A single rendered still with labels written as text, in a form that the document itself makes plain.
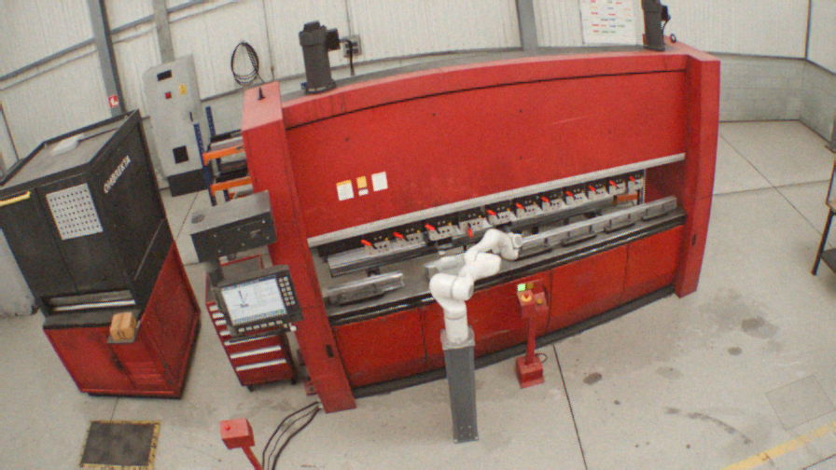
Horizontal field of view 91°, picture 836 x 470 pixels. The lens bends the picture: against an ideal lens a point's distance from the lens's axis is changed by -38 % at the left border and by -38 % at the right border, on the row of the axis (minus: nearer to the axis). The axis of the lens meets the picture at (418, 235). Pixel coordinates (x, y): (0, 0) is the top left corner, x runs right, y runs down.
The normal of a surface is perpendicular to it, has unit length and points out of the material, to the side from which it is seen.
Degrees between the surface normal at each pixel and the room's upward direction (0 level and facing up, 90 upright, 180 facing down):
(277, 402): 0
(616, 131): 90
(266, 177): 90
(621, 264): 90
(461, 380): 90
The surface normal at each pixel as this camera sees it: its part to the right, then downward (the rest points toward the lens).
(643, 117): 0.26, 0.50
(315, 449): -0.11, -0.84
